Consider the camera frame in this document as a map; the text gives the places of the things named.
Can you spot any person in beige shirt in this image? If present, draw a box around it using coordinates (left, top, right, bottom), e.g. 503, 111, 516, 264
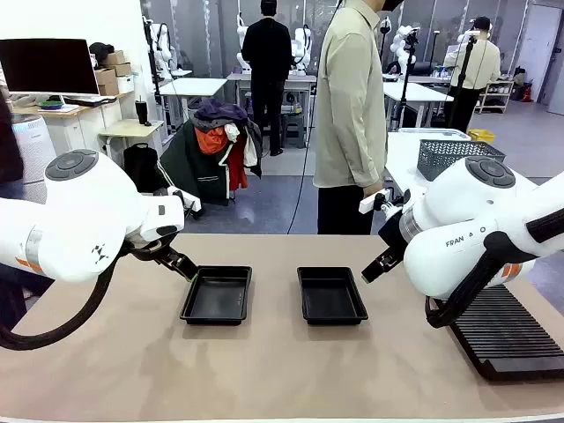
312, 0, 406, 235

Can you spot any black backpack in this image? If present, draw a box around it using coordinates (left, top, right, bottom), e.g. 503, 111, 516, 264
122, 143, 160, 195

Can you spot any purple garment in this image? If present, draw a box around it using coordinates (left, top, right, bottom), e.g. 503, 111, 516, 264
193, 97, 249, 130

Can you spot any clear plastic bin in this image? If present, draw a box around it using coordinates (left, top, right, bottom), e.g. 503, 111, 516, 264
398, 127, 472, 142

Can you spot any long white background table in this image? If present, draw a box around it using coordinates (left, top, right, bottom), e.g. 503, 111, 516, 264
382, 81, 455, 129

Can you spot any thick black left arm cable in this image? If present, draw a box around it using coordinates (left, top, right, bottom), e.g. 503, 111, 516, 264
0, 240, 133, 352

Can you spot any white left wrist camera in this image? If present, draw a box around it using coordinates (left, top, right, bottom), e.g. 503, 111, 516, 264
169, 187, 203, 213

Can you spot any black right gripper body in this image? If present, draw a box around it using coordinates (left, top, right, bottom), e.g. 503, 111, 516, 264
378, 205, 410, 262

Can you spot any grey mesh basket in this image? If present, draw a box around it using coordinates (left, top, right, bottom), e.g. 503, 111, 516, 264
416, 138, 507, 182

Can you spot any red garment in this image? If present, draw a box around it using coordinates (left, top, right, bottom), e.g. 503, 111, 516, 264
226, 136, 249, 191

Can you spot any black slotted board rack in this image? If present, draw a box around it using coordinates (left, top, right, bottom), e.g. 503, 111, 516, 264
434, 284, 564, 382

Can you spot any dark green jacket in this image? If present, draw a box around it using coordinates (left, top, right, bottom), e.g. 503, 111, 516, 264
156, 118, 231, 218

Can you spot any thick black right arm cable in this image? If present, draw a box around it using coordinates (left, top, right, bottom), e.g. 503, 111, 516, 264
425, 200, 564, 330

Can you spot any person's right forearm beige sleeve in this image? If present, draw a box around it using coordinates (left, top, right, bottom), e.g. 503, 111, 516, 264
341, 127, 387, 191

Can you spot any black ESD tray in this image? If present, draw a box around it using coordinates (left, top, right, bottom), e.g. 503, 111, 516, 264
179, 264, 254, 327
296, 265, 369, 327

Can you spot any yellow bin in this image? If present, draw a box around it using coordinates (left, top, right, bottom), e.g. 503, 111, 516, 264
466, 128, 495, 145

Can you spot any black camera tripod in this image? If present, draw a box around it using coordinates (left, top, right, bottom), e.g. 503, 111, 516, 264
448, 33, 480, 130
394, 33, 419, 130

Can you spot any small wooden top table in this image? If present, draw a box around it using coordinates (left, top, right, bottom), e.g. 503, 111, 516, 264
99, 118, 167, 177

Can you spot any dark keyboard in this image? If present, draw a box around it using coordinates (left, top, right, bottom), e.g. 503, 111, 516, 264
63, 94, 118, 108

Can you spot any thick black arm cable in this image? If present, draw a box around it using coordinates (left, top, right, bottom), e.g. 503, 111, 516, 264
425, 200, 564, 330
0, 240, 133, 352

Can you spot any person with cap, beige top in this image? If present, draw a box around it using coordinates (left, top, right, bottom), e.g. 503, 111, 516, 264
443, 16, 502, 133

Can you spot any white shelf rack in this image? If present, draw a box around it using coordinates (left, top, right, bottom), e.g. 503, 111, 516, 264
478, 78, 515, 115

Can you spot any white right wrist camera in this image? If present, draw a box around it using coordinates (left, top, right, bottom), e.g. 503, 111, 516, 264
359, 187, 394, 216

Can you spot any white desk wooden top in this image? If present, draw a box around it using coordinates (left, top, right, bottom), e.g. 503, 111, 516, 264
12, 90, 136, 155

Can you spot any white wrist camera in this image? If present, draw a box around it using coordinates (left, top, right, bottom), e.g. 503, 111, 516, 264
359, 187, 394, 216
169, 187, 203, 213

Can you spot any white air purifier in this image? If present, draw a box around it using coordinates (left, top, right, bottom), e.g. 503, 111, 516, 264
11, 113, 57, 186

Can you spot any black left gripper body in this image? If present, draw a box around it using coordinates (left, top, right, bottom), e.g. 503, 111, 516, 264
124, 233, 176, 265

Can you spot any orange garment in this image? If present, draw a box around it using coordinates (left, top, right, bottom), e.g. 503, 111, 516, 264
196, 126, 230, 155

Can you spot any person in black clothes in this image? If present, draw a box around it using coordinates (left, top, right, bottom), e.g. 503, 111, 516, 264
241, 0, 294, 158

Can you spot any grey stool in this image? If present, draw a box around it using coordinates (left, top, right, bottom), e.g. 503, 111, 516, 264
281, 112, 308, 149

